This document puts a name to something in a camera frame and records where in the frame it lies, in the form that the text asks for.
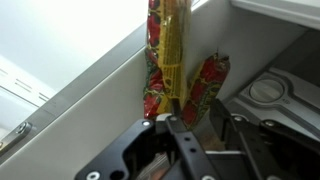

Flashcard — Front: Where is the grey fridge dial panel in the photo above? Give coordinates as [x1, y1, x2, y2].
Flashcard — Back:
[222, 66, 320, 141]

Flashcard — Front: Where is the metal bracket with screw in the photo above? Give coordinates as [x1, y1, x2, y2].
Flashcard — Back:
[0, 120, 33, 158]

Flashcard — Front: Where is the red yellow snack packet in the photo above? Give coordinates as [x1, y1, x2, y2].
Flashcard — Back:
[143, 0, 193, 121]

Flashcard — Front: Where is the stainless steel fridge drawer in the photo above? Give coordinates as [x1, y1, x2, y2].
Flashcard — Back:
[0, 0, 149, 116]

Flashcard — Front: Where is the fridge main body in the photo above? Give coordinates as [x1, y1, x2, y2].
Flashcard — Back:
[0, 0, 320, 180]

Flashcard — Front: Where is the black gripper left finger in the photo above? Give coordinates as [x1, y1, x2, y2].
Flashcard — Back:
[74, 99, 221, 180]

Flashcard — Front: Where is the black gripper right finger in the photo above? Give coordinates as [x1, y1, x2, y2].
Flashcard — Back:
[209, 98, 320, 180]

